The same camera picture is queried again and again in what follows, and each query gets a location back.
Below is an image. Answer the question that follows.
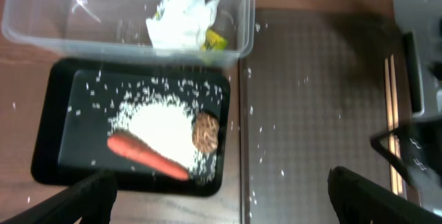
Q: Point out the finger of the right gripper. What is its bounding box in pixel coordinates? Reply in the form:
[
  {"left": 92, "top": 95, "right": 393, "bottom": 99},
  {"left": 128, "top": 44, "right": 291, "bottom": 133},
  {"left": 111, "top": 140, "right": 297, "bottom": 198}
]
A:
[{"left": 370, "top": 118, "right": 441, "bottom": 186}]

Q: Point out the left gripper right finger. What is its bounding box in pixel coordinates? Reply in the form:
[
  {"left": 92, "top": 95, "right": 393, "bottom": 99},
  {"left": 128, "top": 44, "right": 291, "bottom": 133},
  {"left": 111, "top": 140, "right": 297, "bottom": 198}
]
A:
[{"left": 327, "top": 167, "right": 441, "bottom": 224}]

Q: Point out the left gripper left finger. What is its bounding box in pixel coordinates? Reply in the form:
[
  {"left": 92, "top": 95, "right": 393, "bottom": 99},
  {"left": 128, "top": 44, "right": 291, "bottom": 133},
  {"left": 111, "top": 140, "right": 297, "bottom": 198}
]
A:
[{"left": 3, "top": 171, "right": 117, "bottom": 224}]

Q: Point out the wooden chopstick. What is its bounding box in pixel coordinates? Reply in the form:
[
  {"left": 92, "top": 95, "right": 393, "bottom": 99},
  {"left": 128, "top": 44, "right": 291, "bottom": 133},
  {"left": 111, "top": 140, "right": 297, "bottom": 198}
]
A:
[
  {"left": 384, "top": 58, "right": 401, "bottom": 195},
  {"left": 390, "top": 54, "right": 404, "bottom": 196}
]

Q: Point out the orange carrot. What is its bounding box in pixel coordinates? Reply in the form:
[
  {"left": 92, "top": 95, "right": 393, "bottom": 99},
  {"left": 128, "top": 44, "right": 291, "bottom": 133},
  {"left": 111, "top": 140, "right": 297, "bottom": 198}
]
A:
[{"left": 107, "top": 132, "right": 190, "bottom": 181}]

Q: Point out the white rice pile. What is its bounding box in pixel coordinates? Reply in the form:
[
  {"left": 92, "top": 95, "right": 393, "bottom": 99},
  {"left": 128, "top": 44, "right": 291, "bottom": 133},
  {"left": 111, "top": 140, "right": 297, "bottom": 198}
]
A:
[{"left": 108, "top": 94, "right": 217, "bottom": 184}]

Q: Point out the brown food scrap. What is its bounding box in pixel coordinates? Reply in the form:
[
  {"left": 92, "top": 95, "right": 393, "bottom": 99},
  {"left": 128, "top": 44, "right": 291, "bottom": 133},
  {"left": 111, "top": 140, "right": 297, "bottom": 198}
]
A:
[{"left": 192, "top": 112, "right": 220, "bottom": 153}]

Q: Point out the yellow green snack wrapper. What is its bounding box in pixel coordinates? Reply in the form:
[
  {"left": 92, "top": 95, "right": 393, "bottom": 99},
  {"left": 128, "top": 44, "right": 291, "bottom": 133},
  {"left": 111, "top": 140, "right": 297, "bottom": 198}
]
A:
[{"left": 153, "top": 0, "right": 229, "bottom": 53}]

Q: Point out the white tissue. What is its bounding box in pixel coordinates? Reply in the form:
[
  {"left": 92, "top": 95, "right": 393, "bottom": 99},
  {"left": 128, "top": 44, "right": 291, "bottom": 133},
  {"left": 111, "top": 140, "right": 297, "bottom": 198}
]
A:
[{"left": 144, "top": 0, "right": 221, "bottom": 50}]

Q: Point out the grey dishwasher rack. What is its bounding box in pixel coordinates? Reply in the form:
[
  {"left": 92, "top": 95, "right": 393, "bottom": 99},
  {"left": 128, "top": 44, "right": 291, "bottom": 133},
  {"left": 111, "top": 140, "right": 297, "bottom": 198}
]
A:
[{"left": 393, "top": 0, "right": 441, "bottom": 121}]

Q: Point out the black tray bin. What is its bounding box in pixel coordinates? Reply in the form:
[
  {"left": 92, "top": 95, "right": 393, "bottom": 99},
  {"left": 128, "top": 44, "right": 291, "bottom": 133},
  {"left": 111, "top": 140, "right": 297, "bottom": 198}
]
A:
[{"left": 31, "top": 58, "right": 231, "bottom": 197}]

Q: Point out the brown serving tray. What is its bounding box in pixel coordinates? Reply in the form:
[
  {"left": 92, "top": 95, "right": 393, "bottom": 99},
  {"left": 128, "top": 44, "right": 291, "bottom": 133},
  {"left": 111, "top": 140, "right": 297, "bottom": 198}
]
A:
[{"left": 240, "top": 9, "right": 410, "bottom": 223}]

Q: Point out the clear plastic bin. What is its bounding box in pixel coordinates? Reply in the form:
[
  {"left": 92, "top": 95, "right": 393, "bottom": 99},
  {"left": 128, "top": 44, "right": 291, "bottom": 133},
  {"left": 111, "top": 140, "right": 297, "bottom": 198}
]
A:
[{"left": 1, "top": 0, "right": 255, "bottom": 67}]

